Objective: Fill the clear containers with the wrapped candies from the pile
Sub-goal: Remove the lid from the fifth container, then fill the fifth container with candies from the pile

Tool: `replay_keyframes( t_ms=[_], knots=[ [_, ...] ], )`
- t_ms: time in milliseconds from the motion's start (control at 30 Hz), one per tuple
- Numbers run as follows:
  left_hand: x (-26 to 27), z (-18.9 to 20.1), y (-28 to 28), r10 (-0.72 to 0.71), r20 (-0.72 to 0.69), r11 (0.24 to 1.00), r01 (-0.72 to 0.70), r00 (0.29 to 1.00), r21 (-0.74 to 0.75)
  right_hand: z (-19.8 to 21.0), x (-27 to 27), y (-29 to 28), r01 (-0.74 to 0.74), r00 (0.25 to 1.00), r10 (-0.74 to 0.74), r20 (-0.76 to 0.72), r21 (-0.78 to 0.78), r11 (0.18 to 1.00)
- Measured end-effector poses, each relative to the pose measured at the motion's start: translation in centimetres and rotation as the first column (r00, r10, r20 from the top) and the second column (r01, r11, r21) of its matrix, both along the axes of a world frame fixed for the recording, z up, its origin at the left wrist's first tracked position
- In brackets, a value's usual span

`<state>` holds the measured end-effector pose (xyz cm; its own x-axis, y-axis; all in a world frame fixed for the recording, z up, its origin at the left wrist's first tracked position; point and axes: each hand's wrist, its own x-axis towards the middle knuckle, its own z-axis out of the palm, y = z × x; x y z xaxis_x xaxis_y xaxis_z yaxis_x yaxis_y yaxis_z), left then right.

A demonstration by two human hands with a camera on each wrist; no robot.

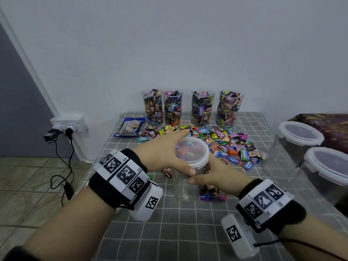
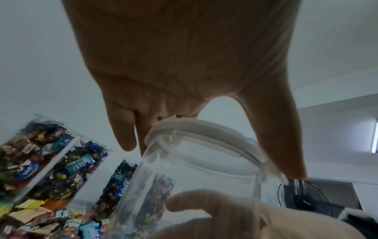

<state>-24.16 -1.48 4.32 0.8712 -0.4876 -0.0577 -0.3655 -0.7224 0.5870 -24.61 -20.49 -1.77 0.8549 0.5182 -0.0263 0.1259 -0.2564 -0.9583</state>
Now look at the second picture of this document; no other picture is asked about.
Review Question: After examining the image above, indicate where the person's left hand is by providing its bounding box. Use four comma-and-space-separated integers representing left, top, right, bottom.
62, 0, 308, 180

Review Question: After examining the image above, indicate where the person's right hand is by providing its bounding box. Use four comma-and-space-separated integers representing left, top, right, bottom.
147, 189, 367, 239

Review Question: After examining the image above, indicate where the medium round lidded container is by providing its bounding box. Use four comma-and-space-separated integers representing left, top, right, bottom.
103, 140, 263, 239

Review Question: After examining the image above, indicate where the tall transparent plastic jar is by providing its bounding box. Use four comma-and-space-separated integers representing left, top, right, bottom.
29, 137, 111, 202

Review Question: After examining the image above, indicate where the pile of colourful candies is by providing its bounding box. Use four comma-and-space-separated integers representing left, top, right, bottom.
0, 198, 113, 239

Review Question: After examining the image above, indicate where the black fan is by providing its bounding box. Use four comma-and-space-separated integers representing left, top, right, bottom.
277, 180, 335, 218

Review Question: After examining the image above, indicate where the black marker-tagged right wristband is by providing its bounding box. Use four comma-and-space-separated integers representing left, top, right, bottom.
339, 207, 378, 239

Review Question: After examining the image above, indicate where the white tube light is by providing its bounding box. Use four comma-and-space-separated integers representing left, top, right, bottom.
370, 119, 378, 155

